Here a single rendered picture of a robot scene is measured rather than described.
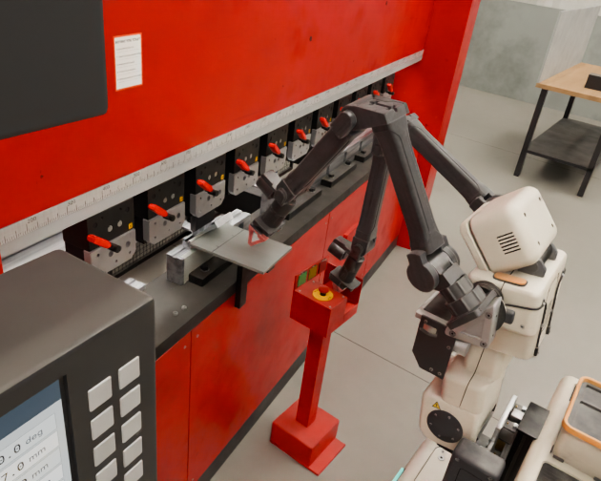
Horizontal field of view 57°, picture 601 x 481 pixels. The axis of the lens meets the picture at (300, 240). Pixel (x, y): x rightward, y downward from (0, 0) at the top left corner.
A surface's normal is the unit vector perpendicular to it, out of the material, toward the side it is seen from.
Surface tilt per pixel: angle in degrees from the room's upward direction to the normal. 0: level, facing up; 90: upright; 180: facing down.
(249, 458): 0
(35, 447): 90
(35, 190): 90
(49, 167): 90
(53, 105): 90
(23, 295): 0
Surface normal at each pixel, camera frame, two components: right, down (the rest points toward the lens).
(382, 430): 0.11, -0.86
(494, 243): -0.58, 0.34
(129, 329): 0.85, 0.34
